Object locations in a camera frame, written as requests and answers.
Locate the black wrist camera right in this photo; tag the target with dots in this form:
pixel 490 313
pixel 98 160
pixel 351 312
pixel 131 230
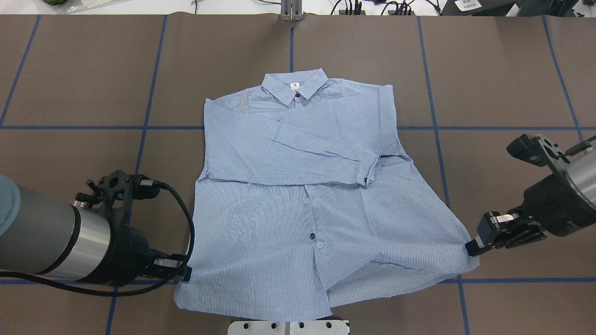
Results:
pixel 540 151

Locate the light blue striped shirt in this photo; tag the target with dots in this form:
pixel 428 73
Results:
pixel 308 201

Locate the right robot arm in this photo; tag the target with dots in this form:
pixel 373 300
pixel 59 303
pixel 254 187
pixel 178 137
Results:
pixel 581 173

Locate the aluminium frame post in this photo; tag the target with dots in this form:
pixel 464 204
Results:
pixel 291 10

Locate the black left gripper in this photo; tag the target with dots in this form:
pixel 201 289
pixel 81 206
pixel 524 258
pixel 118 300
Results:
pixel 131 255

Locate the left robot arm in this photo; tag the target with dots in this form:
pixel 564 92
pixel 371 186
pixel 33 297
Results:
pixel 88 241

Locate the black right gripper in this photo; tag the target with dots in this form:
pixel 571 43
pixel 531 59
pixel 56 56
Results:
pixel 551 204

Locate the white camera post with base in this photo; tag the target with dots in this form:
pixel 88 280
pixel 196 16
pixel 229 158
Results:
pixel 317 327

